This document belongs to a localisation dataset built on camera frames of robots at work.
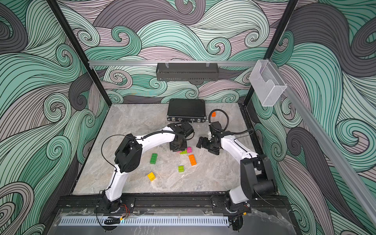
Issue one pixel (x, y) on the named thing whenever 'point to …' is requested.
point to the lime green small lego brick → (181, 169)
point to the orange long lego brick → (192, 160)
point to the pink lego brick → (189, 150)
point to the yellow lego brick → (151, 176)
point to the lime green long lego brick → (183, 152)
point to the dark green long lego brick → (153, 158)
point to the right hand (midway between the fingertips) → (201, 148)
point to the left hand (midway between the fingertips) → (183, 148)
